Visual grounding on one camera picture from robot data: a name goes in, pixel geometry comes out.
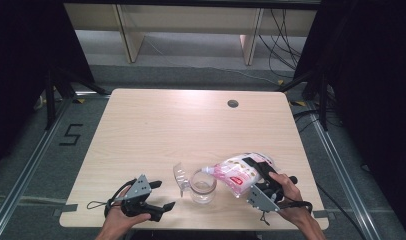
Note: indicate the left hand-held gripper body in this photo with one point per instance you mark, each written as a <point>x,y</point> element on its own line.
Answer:
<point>140,189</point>

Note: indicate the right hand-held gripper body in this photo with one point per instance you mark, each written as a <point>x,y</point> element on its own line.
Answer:
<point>262,199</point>

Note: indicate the red white sugar pouch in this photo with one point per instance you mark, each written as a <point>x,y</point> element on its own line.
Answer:
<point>234,173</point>

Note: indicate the person's right hand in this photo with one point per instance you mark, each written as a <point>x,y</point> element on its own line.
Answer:
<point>291,200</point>

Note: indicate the person's left hand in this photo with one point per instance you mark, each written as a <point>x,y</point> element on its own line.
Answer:
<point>117,220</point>

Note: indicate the grey tape strip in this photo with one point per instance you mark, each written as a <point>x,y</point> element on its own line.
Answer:
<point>324,214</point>
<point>67,209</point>

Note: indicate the grey round table grommet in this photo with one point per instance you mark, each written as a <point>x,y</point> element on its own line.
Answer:
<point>233,103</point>

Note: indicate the yellow black tape piece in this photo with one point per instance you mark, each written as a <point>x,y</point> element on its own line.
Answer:
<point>79,100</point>
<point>298,103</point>
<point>281,82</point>

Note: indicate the black metal stand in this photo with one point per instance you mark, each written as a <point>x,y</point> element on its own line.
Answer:
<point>51,100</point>
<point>323,100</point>

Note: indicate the black curtain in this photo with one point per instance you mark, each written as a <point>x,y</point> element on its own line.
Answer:
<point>21,60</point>
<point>374,83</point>

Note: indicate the beige wooden desk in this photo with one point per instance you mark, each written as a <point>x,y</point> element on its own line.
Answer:
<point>191,18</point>

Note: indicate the grey metal floor rail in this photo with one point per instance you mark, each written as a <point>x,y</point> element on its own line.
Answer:
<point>337,166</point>
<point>27,166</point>

